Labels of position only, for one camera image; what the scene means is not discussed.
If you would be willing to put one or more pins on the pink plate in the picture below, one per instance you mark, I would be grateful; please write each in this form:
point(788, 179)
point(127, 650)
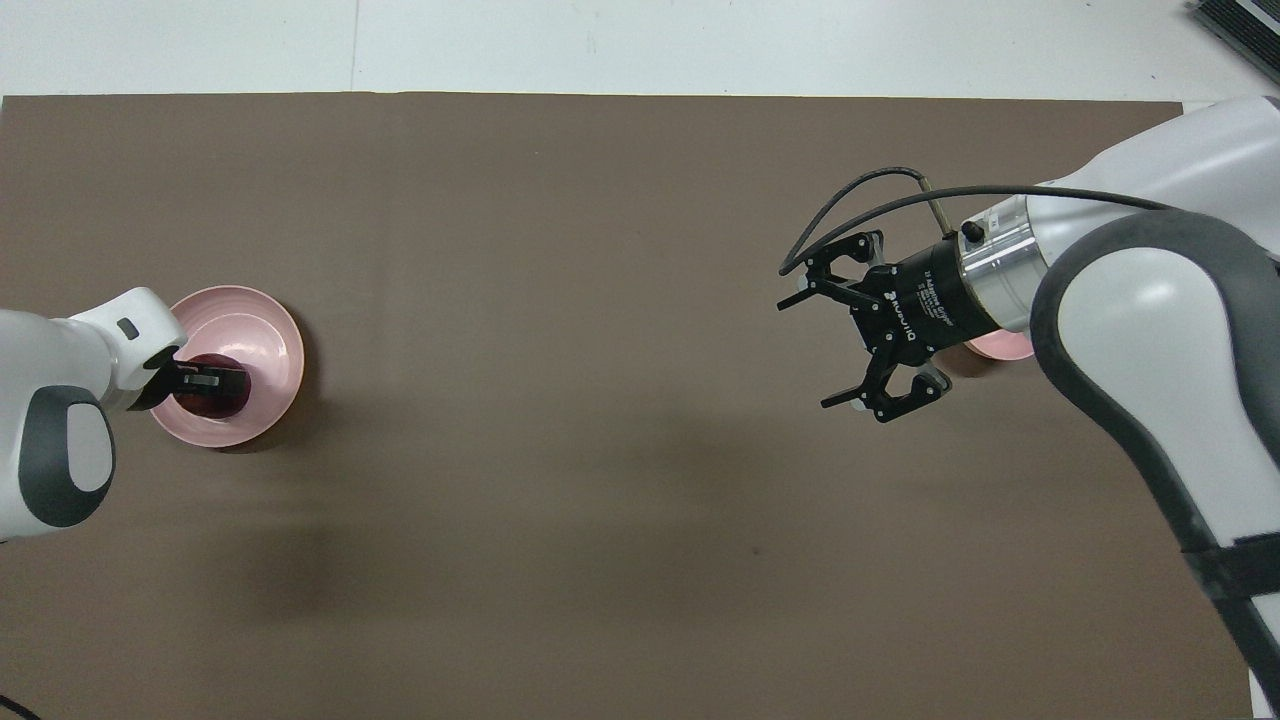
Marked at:
point(270, 340)

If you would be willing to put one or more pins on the grey ribbed device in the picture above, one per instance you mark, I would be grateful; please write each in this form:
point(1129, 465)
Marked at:
point(1245, 20)

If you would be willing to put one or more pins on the brown table mat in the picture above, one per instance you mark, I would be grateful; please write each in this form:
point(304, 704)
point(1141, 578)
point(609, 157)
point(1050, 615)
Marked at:
point(560, 450)

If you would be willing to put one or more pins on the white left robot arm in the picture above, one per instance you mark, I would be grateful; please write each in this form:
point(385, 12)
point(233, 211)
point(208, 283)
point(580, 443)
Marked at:
point(60, 400)

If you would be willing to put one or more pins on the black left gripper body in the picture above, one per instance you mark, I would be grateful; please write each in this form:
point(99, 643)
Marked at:
point(160, 385)

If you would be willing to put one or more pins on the pink bowl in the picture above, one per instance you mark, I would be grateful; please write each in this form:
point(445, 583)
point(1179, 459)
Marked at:
point(1000, 347)

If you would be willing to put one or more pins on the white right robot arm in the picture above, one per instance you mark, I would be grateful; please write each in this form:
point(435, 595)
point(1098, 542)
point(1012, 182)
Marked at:
point(1150, 300)

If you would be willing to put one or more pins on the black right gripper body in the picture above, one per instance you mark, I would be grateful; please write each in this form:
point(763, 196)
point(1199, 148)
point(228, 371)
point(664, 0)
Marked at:
point(925, 305)

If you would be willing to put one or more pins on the dark red apple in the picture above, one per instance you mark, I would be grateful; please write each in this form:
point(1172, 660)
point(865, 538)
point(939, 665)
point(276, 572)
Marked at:
point(215, 400)

